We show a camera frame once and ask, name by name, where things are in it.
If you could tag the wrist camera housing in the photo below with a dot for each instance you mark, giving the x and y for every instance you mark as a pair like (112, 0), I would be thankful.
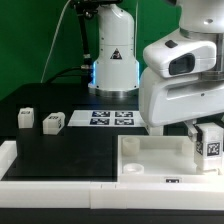
(185, 52)

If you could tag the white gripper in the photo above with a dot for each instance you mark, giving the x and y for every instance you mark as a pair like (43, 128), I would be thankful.
(167, 101)

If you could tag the white tag sheet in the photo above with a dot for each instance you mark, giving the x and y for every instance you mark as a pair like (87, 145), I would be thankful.
(106, 118)

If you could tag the white square tabletop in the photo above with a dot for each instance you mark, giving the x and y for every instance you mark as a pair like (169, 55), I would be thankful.
(159, 159)

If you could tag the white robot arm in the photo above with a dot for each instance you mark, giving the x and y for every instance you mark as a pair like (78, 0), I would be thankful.
(116, 71)

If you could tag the white U-shaped obstacle fence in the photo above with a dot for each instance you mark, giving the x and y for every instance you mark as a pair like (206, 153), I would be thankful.
(206, 194)

